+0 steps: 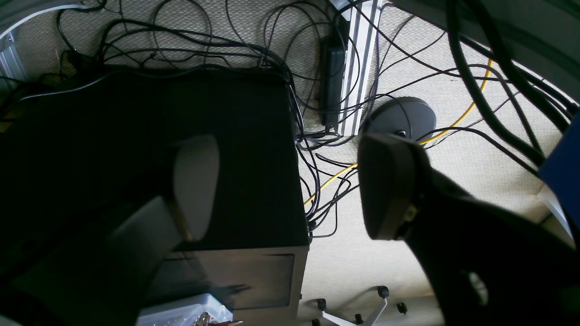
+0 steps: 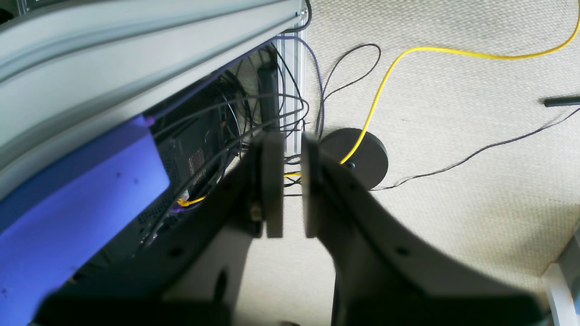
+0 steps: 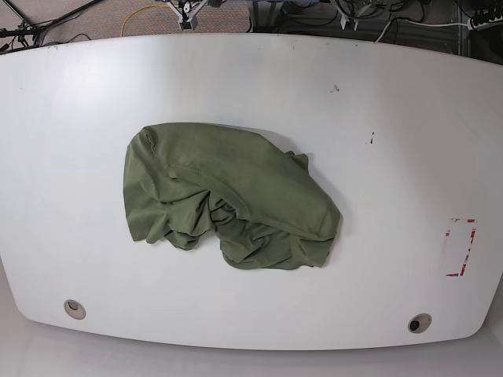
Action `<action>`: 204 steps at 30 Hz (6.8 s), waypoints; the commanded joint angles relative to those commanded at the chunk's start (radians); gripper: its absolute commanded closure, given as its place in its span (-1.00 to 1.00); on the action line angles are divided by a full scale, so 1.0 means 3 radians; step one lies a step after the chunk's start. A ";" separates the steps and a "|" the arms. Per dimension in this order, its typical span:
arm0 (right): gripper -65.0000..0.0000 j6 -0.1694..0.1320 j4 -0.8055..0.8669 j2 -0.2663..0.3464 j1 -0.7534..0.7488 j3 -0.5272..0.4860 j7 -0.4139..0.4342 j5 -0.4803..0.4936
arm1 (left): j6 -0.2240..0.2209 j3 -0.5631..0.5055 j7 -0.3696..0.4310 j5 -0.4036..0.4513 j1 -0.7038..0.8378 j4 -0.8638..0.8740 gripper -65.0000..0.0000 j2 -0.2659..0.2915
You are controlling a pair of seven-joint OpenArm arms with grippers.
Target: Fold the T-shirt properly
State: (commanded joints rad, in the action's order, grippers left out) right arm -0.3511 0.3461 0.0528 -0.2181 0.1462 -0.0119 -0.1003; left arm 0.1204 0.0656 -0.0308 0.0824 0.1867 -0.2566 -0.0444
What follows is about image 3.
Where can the olive green T-shirt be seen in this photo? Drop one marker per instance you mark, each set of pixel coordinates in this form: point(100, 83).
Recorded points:
point(182, 180)

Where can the red tape rectangle marking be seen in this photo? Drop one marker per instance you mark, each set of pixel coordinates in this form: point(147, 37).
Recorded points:
point(457, 246)

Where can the black tripod stand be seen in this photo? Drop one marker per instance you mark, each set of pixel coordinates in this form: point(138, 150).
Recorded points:
point(30, 35)

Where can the white power strip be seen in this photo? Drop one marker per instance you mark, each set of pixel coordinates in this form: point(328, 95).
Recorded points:
point(485, 18)

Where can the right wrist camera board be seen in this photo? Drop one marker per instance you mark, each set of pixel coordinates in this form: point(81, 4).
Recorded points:
point(186, 12)

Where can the left table cable grommet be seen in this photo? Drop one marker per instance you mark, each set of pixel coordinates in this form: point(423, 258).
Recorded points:
point(74, 309)

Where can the table cable grommet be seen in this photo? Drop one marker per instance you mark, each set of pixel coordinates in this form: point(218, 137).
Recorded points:
point(420, 323)
point(74, 309)

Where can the right table cable grommet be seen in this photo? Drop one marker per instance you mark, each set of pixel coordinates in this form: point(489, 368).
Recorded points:
point(420, 323)

